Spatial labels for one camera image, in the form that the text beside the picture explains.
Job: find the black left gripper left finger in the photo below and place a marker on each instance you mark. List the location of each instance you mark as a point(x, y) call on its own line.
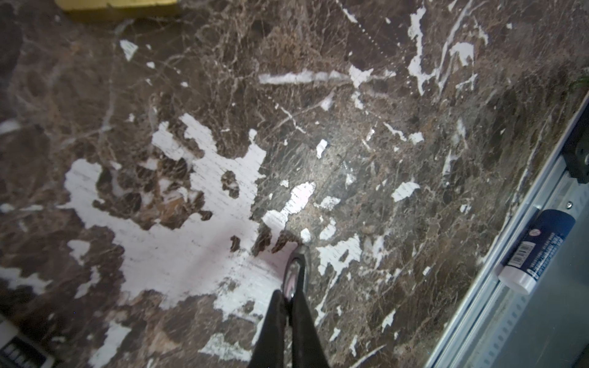
point(269, 349)

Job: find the small silver key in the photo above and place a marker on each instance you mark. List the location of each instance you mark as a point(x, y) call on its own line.
point(297, 273)

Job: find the white desk calculator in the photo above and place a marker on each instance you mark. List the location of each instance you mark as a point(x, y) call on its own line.
point(17, 351)

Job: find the brass padlock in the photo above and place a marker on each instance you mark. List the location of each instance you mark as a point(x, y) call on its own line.
point(117, 10)

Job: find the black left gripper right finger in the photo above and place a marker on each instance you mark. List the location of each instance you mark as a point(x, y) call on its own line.
point(306, 346)

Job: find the blue and white glue stick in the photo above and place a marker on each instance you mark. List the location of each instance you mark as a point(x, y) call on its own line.
point(535, 251)

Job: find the aluminium front rail frame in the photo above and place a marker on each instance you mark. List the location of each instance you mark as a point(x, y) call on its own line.
point(529, 305)

